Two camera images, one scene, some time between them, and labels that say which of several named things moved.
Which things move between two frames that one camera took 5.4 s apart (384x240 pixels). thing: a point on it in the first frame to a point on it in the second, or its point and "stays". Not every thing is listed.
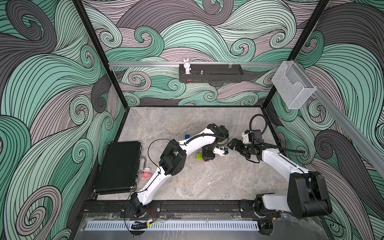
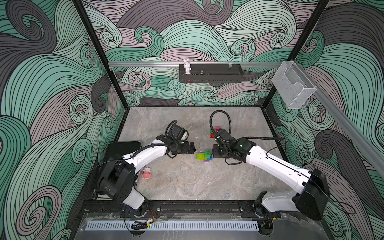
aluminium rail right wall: [366, 142] stays
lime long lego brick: [199, 156] stays
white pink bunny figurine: [187, 65] stays
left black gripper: [208, 157] to [185, 150]
